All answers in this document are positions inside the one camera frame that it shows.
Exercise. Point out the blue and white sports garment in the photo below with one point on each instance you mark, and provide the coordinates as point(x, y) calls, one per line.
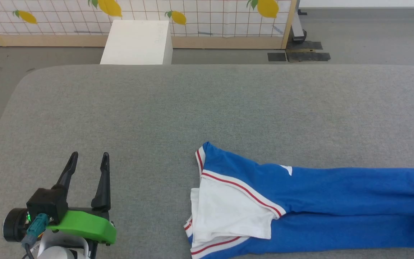
point(336, 187)

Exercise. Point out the white box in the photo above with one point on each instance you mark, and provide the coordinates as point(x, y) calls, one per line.
point(135, 43)

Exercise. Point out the lemon print grid partition screen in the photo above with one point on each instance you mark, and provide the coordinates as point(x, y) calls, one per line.
point(67, 21)

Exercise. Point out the black round wrist camera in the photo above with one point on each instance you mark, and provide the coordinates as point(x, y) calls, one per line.
point(13, 225)

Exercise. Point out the small black floor mat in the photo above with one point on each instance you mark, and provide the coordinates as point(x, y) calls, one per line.
point(276, 57)

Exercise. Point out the grey metal stand foot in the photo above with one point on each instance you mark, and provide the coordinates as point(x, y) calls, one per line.
point(297, 30)

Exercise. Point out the light wooden base rail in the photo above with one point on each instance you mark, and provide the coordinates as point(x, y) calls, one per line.
point(31, 40)

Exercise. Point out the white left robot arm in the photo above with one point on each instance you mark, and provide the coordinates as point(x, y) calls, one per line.
point(59, 251)

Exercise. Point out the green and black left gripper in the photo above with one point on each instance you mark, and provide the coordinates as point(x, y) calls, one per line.
point(84, 225)

